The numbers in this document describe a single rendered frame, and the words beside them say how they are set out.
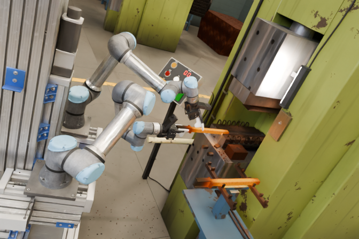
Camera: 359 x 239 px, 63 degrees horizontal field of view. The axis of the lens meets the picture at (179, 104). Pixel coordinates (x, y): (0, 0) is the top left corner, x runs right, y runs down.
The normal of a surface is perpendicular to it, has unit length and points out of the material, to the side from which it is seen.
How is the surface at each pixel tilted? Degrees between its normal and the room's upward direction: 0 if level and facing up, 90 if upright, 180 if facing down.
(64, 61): 90
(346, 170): 90
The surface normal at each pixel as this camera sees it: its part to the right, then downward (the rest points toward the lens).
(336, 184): -0.86, -0.10
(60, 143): 0.23, -0.90
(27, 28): 0.15, 0.49
